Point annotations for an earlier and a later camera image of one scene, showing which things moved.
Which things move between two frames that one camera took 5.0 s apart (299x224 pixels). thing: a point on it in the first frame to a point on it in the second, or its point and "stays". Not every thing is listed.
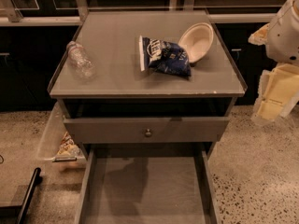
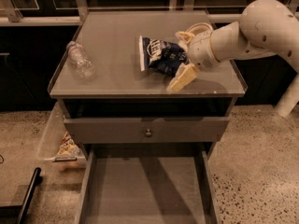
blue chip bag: x=163 y=56 stays
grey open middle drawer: x=149 y=184 stays
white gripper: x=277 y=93 to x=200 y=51
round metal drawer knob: x=148 y=133 stays
